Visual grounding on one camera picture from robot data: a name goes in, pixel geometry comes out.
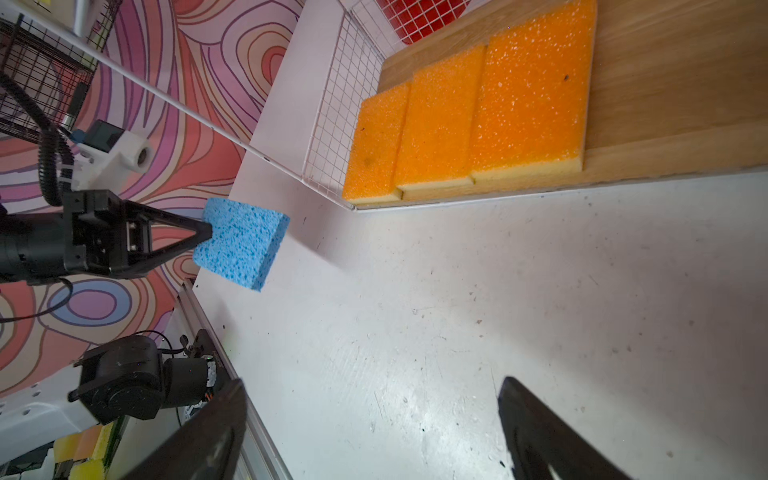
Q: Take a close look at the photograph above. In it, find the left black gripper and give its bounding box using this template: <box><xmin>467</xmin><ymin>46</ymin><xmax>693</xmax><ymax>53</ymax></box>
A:
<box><xmin>63</xmin><ymin>190</ymin><xmax>213</xmax><ymax>279</ymax></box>

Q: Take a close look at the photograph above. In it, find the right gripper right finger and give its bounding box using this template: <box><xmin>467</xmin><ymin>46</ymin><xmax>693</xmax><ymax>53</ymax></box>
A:
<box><xmin>498</xmin><ymin>377</ymin><xmax>628</xmax><ymax>479</ymax></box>

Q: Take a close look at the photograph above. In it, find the white wire wooden shelf rack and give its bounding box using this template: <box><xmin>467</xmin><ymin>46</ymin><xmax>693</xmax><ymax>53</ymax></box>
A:
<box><xmin>302</xmin><ymin>1</ymin><xmax>767</xmax><ymax>210</ymax></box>

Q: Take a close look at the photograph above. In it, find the orange sponge with pale back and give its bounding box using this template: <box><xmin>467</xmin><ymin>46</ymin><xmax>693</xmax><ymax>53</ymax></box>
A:
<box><xmin>342</xmin><ymin>82</ymin><xmax>410</xmax><ymax>205</ymax></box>

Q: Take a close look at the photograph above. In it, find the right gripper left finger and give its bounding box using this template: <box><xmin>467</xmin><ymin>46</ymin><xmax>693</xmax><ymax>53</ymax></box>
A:
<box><xmin>125</xmin><ymin>379</ymin><xmax>247</xmax><ymax>480</ymax></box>

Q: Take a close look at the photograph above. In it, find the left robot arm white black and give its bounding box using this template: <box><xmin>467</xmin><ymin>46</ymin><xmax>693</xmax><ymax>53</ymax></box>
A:
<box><xmin>1</xmin><ymin>74</ymin><xmax>212</xmax><ymax>394</ymax></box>

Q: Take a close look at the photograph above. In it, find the blue sponge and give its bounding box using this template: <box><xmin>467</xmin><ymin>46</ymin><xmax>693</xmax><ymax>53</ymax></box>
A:
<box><xmin>193</xmin><ymin>198</ymin><xmax>290</xmax><ymax>291</ymax></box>

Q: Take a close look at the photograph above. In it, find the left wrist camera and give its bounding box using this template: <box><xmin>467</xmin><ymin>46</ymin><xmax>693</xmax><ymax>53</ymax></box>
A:
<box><xmin>71</xmin><ymin>120</ymin><xmax>155</xmax><ymax>194</ymax></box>

